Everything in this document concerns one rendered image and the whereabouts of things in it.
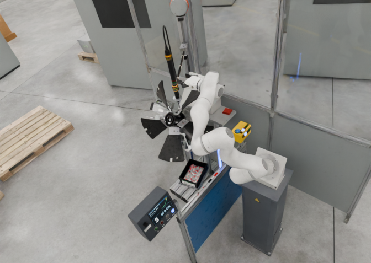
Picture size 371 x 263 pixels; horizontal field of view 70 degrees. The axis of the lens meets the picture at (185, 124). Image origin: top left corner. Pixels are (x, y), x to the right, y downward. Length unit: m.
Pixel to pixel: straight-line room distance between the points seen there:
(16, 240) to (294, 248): 2.94
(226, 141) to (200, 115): 0.18
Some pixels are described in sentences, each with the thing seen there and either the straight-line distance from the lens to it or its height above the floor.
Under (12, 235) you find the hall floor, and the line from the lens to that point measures 3.83.
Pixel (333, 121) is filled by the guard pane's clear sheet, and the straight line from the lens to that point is 2.38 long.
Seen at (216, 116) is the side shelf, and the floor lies 0.86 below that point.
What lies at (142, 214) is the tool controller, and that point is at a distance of 1.66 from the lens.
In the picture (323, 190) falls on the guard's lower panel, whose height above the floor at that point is 0.22.
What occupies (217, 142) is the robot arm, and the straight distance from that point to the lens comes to 1.31.
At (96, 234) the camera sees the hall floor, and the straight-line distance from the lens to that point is 3.26.
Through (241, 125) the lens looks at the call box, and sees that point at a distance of 2.27.
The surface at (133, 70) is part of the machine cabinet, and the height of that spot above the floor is 0.43.
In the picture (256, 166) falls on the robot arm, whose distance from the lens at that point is 1.57.
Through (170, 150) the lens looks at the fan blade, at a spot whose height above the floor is 1.01.
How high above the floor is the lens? 2.62
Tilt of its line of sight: 41 degrees down
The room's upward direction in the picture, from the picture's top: 12 degrees counter-clockwise
